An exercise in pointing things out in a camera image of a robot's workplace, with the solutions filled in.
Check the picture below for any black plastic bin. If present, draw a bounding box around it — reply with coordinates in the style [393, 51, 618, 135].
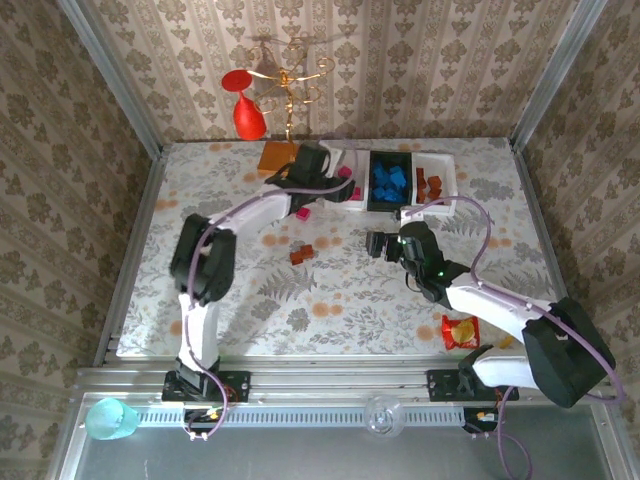
[363, 149, 415, 214]

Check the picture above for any floral table cover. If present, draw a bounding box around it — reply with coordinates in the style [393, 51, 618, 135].
[115, 138, 574, 359]

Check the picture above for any red plastic wine glass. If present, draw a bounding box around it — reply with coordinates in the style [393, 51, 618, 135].
[221, 68, 267, 142]

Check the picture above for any red snack bag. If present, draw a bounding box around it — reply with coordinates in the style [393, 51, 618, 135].
[441, 314, 481, 351]

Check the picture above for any clear wine glass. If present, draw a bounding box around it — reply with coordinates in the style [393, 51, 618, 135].
[363, 393, 405, 442]

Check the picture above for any grey metal platform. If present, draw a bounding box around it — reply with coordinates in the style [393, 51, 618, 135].
[47, 402, 619, 480]

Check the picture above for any teal plastic cup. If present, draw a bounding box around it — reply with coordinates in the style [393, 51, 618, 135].
[83, 397, 141, 442]

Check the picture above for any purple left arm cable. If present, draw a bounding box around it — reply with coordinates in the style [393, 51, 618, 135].
[182, 132, 361, 441]

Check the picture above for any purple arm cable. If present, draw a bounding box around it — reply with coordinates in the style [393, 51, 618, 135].
[182, 132, 361, 441]
[404, 195, 626, 479]

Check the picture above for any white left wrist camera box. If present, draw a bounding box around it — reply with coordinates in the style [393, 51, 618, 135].
[324, 142, 352, 169]

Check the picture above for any gold wire glass stand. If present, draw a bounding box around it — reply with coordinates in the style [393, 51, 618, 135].
[248, 37, 335, 151]

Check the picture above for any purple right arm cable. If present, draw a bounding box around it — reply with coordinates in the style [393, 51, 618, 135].
[404, 195, 626, 479]

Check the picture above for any aluminium side rail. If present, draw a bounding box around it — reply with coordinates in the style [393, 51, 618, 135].
[93, 152, 169, 359]
[512, 144, 594, 364]

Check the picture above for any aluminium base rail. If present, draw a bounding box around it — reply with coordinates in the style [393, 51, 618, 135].
[74, 357, 616, 404]

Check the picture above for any grey slotted cable duct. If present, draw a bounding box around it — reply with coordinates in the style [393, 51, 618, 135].
[134, 403, 469, 427]

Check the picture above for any aluminium frame post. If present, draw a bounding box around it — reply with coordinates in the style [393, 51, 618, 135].
[509, 0, 599, 151]
[57, 0, 164, 159]

